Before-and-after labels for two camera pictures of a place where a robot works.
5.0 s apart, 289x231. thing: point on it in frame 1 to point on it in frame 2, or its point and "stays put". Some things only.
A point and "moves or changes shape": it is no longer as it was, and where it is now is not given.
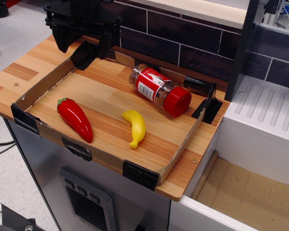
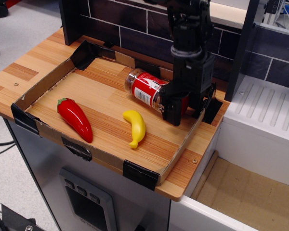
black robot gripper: x=72 y=19 to x=193 y=70
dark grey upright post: x=241 y=57 stays put
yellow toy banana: x=138 y=125 stays put
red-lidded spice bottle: x=154 y=84 moves or changes shape
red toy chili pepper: x=72 y=113 stays put
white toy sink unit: x=248 y=180 stays put
